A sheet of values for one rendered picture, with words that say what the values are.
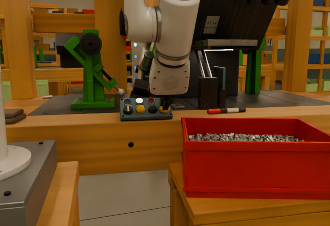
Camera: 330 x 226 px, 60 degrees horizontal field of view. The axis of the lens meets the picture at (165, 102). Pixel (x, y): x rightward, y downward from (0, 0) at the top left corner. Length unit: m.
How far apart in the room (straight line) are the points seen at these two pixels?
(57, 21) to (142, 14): 0.93
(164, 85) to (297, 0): 1.11
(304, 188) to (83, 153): 0.55
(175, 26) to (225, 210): 0.38
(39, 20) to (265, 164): 1.22
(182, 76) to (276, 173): 0.31
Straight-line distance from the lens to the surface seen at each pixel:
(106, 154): 0.83
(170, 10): 0.61
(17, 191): 0.43
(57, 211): 0.50
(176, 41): 0.64
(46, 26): 1.51
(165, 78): 0.72
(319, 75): 6.93
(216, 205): 0.60
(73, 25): 1.49
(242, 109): 0.95
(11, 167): 0.50
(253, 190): 0.62
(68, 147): 0.83
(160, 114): 0.82
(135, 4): 0.61
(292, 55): 1.68
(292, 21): 1.70
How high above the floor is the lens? 1.09
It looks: 10 degrees down
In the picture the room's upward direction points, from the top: straight up
